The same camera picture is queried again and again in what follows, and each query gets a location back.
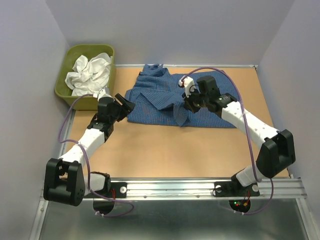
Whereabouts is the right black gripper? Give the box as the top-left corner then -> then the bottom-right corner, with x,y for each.
181,86 -> 209,114

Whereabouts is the blue checkered long sleeve shirt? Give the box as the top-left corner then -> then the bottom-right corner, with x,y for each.
125,64 -> 233,128

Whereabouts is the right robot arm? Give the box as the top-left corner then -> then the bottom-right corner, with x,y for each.
178,75 -> 296,195

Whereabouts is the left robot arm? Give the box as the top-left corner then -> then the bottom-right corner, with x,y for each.
43,93 -> 135,206

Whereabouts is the white crumpled shirt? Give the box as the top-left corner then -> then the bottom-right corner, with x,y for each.
64,52 -> 113,96

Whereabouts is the green plastic bin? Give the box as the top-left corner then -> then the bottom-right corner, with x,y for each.
54,44 -> 117,111

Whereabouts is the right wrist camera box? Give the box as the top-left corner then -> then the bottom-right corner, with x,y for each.
178,76 -> 197,98

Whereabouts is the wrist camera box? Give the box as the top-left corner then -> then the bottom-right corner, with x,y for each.
92,87 -> 112,101
178,76 -> 197,98

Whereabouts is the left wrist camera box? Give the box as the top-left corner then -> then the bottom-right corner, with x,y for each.
92,87 -> 112,101

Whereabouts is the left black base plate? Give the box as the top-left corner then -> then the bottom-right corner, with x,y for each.
75,180 -> 128,199

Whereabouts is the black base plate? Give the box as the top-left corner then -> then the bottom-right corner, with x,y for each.
75,180 -> 128,199
212,181 -> 260,198

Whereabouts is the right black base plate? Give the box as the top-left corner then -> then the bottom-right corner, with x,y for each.
212,181 -> 260,198

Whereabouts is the aluminium mounting rail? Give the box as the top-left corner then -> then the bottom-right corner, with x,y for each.
29,109 -> 313,240

